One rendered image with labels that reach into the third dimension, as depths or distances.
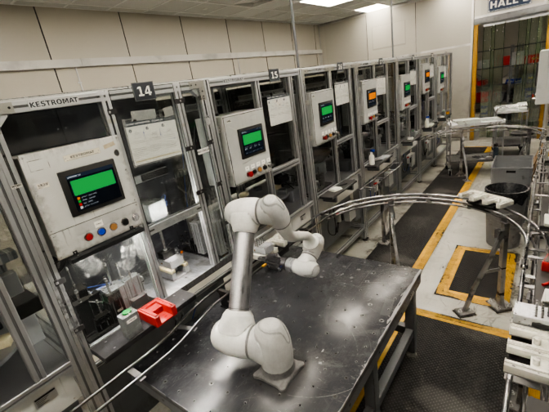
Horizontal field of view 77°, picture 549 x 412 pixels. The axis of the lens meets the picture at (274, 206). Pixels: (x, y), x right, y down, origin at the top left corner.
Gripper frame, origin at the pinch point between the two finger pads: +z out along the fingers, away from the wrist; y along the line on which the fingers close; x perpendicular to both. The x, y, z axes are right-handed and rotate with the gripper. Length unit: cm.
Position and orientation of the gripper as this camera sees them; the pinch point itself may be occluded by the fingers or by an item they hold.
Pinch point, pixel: (262, 258)
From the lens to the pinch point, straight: 231.3
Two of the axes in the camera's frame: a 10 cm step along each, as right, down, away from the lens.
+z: -7.9, -0.8, 6.0
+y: -1.5, -9.3, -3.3
